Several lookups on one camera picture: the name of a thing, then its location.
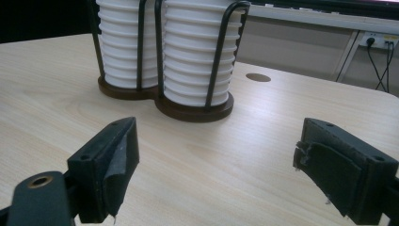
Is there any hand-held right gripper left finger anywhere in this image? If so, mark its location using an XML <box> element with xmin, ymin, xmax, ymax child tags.
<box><xmin>66</xmin><ymin>116</ymin><xmax>140</xmax><ymax>224</ymax></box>

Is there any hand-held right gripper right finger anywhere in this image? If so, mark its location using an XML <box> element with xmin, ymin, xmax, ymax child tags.
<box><xmin>292</xmin><ymin>117</ymin><xmax>399</xmax><ymax>226</ymax></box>

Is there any black wire cup holder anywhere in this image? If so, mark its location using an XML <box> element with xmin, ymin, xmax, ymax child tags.
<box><xmin>88</xmin><ymin>0</ymin><xmax>252</xmax><ymax>123</ymax></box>

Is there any stack of white paper cups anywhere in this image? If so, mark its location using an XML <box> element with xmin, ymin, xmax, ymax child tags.
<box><xmin>95</xmin><ymin>0</ymin><xmax>159</xmax><ymax>89</ymax></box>
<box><xmin>161</xmin><ymin>0</ymin><xmax>244</xmax><ymax>107</ymax></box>

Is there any pale background desk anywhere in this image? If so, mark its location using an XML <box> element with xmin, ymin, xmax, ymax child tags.
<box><xmin>244</xmin><ymin>3</ymin><xmax>399</xmax><ymax>92</ymax></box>

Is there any black cable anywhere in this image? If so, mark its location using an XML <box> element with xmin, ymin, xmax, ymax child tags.
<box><xmin>366</xmin><ymin>37</ymin><xmax>389</xmax><ymax>92</ymax></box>
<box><xmin>375</xmin><ymin>40</ymin><xmax>395</xmax><ymax>93</ymax></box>

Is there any white wall power outlet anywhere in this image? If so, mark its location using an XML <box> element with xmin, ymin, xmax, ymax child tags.
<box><xmin>359</xmin><ymin>31</ymin><xmax>399</xmax><ymax>51</ymax></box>

